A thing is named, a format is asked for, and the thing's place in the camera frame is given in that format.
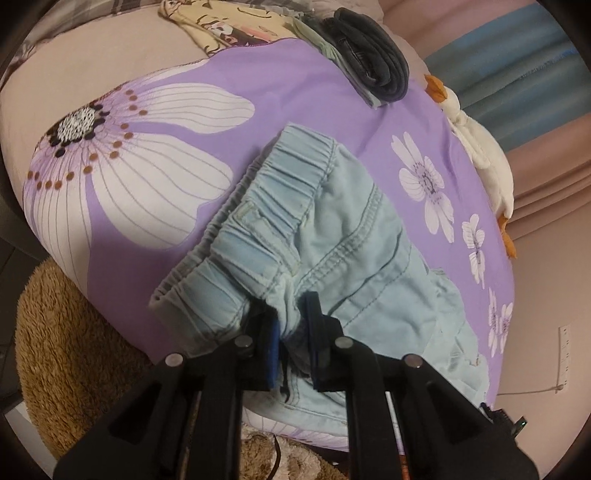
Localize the light blue pants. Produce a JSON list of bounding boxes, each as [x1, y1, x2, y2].
[[148, 122, 491, 437]]

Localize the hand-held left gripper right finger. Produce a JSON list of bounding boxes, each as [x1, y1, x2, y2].
[[300, 292, 541, 480]]

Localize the yellow cartoon print cloth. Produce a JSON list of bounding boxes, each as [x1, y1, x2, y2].
[[158, 0, 306, 55]]

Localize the brown fluffy cloth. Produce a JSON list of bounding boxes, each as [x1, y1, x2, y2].
[[15, 256, 342, 480]]

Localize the beige quilt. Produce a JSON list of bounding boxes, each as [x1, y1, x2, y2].
[[0, 25, 213, 204]]

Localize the white goose plush toy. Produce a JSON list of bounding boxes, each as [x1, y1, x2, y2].
[[424, 74, 519, 259]]

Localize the purple floral bedsheet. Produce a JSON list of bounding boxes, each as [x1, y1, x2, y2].
[[21, 34, 515, 450]]

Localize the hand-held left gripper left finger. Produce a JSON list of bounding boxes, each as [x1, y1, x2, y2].
[[53, 301, 282, 480]]

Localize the blue curtain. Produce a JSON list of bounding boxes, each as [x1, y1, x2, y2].
[[422, 4, 591, 153]]

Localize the thin wall cord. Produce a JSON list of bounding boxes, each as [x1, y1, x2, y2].
[[498, 382, 570, 398]]

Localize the dark folded garment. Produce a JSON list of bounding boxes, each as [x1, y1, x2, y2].
[[320, 7, 411, 102]]

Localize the green folded cloth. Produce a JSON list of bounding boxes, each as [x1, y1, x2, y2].
[[292, 9, 386, 110]]

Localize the pink curtain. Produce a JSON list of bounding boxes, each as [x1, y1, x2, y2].
[[381, 0, 559, 58], [505, 150, 591, 243]]

